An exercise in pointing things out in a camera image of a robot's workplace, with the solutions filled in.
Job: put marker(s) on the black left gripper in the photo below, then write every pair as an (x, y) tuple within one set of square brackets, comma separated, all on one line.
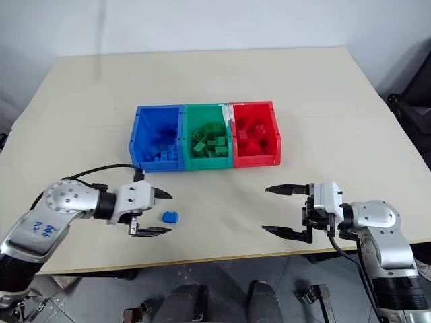
[(133, 226)]

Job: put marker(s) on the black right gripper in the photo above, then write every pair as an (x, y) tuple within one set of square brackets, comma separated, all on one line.
[(316, 218)]

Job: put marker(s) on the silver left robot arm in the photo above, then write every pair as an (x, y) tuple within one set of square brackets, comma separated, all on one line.
[(64, 202)]

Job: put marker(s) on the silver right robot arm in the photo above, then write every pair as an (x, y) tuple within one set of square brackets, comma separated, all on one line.
[(380, 222)]

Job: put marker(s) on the small blue building block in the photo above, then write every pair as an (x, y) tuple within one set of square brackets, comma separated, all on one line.
[(170, 217)]

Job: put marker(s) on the blue plastic bin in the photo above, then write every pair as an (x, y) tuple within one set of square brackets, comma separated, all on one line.
[(158, 138)]

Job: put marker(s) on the green building block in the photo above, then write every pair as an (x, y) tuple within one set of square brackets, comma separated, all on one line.
[(217, 141), (221, 150), (199, 149)]

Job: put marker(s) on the red plastic bin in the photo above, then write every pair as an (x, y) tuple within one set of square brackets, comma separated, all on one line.
[(256, 134)]

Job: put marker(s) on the green plastic bin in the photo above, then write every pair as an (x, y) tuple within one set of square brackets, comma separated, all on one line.
[(207, 134)]

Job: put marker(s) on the dark rounded shape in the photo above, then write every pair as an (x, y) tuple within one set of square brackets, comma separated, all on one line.
[(264, 303), (185, 304)]

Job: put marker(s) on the large green studded block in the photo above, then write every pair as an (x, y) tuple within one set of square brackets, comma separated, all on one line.
[(207, 130)]

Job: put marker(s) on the black chair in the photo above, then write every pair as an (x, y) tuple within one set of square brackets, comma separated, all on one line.
[(412, 101)]

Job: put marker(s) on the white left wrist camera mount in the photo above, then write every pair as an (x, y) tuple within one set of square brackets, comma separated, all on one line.
[(136, 195)]

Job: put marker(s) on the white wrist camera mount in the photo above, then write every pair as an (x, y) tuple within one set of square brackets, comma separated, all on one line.
[(328, 198), (136, 195)]

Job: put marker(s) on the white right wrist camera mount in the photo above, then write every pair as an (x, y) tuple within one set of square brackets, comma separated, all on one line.
[(328, 198)]

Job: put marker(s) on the metal table leg bracket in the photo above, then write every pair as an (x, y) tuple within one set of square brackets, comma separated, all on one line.
[(138, 313), (318, 299)]

